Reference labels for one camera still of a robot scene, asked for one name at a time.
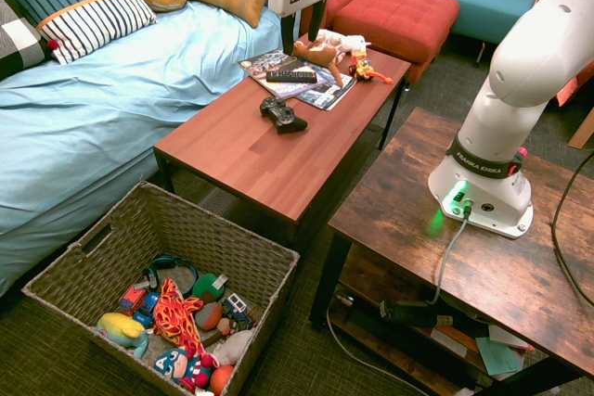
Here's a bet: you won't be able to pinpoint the red fabric ottoman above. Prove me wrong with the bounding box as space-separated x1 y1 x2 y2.
332 0 460 84

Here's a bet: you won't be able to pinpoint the white paper sheet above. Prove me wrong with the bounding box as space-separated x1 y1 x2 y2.
486 324 530 349

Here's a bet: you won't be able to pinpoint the yellow blue plush doll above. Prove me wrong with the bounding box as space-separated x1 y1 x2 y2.
96 312 149 359

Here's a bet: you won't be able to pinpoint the black remote control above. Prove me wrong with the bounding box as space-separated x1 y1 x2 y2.
265 70 318 84

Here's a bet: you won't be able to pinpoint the orange box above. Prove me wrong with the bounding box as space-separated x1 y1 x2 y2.
555 74 581 108

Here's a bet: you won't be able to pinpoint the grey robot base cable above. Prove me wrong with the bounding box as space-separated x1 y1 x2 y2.
426 203 472 307

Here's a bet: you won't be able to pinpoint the white floor cable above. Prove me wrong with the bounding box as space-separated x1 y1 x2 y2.
326 305 431 396

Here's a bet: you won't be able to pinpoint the grey wicker basket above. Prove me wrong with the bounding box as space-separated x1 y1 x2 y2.
21 181 301 396

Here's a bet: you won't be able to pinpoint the red toy truck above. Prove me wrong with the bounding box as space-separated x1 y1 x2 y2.
118 283 149 316

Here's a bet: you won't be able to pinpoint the white plush toy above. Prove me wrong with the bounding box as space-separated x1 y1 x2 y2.
213 329 255 366

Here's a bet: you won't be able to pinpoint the rustic brown side table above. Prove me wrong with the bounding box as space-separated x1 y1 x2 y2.
308 107 594 396

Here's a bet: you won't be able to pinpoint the black gamepad controller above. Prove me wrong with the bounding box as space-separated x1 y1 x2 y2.
259 96 309 134

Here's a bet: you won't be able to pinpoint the Captain America plush doll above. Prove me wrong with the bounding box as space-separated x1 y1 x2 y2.
154 345 220 395

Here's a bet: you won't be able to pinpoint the blue toy jeep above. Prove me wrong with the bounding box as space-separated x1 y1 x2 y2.
221 292 254 332

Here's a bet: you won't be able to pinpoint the black power brick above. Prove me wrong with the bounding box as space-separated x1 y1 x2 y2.
379 299 454 328

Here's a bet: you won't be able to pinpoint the blue black headphones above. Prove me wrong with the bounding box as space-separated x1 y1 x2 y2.
142 254 200 298

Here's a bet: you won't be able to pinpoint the blue toy car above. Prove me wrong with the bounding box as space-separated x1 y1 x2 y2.
133 291 161 328

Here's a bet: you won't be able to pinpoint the bed with light blue sheet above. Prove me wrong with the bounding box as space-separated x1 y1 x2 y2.
0 0 285 298

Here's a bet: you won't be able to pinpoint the reddish wooden coffee table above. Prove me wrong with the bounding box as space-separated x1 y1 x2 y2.
153 33 412 249

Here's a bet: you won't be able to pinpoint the green plush ball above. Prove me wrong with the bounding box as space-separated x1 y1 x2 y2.
192 273 229 304

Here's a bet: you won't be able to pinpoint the black cable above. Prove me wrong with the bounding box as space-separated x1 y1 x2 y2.
550 149 594 309

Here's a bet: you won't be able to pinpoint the dark cover magazine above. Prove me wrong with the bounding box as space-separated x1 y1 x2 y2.
236 53 321 91

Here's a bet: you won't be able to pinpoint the white navy striped pillow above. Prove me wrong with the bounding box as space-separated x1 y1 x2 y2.
36 0 158 66

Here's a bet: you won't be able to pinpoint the brown orange plush ball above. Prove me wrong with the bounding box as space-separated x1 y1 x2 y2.
194 301 224 333

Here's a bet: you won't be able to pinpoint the brown plush animal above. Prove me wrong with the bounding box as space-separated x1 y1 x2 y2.
291 38 345 89

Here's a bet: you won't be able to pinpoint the orange flame pattern plush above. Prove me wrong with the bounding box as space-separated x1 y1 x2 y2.
152 277 208 360

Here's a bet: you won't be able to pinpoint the white plush unicorn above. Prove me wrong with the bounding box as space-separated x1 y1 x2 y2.
315 28 372 64

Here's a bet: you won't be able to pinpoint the light wooden furniture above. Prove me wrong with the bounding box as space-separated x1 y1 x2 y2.
568 106 594 150

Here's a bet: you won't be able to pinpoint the teal paper envelope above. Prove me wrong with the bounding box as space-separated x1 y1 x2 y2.
473 336 524 377

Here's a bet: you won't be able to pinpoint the orange toy vehicle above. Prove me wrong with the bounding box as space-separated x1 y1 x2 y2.
348 50 394 85

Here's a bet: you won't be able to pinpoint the black white checked pillow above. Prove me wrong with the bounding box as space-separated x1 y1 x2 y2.
0 0 55 82

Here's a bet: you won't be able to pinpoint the purple cover magazine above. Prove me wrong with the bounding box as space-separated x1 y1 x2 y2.
252 75 338 101

